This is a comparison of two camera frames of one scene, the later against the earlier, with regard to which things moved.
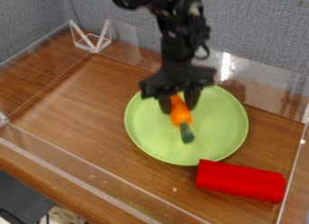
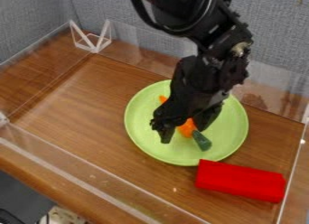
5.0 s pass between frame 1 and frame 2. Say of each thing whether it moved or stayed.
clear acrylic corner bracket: stayed
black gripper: moved
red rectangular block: stayed
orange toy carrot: moved
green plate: stayed
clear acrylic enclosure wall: stayed
